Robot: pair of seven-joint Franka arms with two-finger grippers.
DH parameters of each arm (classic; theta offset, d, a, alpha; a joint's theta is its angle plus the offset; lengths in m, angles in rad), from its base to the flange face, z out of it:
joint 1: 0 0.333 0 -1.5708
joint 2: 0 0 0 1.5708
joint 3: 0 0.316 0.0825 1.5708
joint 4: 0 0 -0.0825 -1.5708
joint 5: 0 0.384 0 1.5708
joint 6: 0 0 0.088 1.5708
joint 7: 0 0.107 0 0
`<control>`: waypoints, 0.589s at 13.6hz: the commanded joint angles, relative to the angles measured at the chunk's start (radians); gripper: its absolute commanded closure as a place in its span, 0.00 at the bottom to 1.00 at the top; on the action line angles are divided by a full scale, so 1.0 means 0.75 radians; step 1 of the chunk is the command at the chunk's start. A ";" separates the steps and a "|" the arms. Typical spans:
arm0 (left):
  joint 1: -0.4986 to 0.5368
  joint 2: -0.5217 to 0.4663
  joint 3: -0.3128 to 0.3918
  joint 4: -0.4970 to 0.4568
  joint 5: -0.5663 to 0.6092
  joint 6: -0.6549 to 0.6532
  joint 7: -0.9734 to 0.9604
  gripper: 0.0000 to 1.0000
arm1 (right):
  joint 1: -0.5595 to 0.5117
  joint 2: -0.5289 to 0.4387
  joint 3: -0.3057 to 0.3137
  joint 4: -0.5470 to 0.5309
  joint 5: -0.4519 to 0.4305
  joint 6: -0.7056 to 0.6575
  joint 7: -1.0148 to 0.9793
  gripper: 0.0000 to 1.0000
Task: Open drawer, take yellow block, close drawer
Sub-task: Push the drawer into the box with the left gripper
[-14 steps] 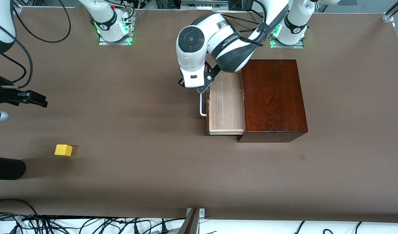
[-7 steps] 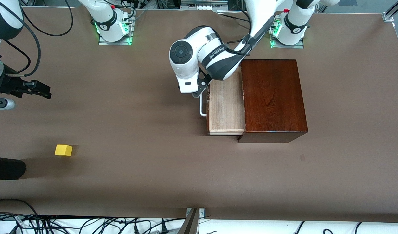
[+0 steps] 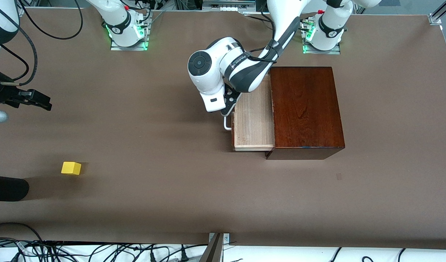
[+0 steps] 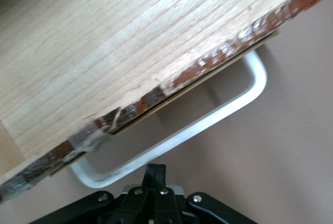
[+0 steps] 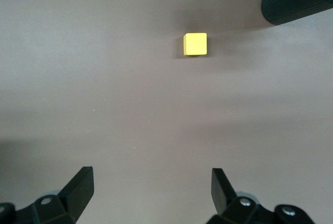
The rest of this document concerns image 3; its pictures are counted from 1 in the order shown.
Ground brown paper table cover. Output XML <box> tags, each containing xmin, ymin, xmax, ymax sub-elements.
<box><xmin>0</xmin><ymin>7</ymin><xmax>446</xmax><ymax>250</ymax></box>

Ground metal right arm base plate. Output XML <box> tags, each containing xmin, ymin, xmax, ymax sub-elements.
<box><xmin>110</xmin><ymin>36</ymin><xmax>149</xmax><ymax>51</ymax></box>

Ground wooden drawer with white handle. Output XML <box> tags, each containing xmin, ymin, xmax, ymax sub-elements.
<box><xmin>224</xmin><ymin>75</ymin><xmax>275</xmax><ymax>152</ymax></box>

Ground silver metal frame rail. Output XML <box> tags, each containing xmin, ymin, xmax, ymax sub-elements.
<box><xmin>202</xmin><ymin>0</ymin><xmax>256</xmax><ymax>12</ymax></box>

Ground thick black right gripper cable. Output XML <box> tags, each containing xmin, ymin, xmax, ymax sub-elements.
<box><xmin>0</xmin><ymin>3</ymin><xmax>38</xmax><ymax>87</ymax></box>

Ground black right base cables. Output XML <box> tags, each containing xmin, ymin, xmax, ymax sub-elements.
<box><xmin>130</xmin><ymin>0</ymin><xmax>154</xmax><ymax>24</ymax></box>

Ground silver bracket with grey post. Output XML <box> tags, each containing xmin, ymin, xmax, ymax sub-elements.
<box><xmin>199</xmin><ymin>232</ymin><xmax>230</xmax><ymax>262</ymax></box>

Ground black cylinder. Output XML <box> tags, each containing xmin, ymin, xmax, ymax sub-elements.
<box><xmin>0</xmin><ymin>175</ymin><xmax>29</xmax><ymax>202</ymax></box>

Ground silver aluminium corner rail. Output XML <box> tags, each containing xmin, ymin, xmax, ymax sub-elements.
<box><xmin>430</xmin><ymin>0</ymin><xmax>446</xmax><ymax>25</ymax></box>

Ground dark brown wooden cabinet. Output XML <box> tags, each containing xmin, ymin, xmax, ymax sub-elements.
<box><xmin>265</xmin><ymin>66</ymin><xmax>346</xmax><ymax>160</ymax></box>

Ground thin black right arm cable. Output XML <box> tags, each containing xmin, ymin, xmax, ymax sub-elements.
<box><xmin>20</xmin><ymin>0</ymin><xmax>83</xmax><ymax>40</ymax></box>

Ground tangled black cable bundle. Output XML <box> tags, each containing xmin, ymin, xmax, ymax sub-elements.
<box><xmin>0</xmin><ymin>222</ymin><xmax>209</xmax><ymax>262</ymax></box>

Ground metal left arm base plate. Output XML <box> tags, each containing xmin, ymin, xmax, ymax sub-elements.
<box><xmin>302</xmin><ymin>40</ymin><xmax>341</xmax><ymax>55</ymax></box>

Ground yellow wooden block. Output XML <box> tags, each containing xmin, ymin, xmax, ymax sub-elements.
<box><xmin>61</xmin><ymin>162</ymin><xmax>82</xmax><ymax>176</ymax></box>

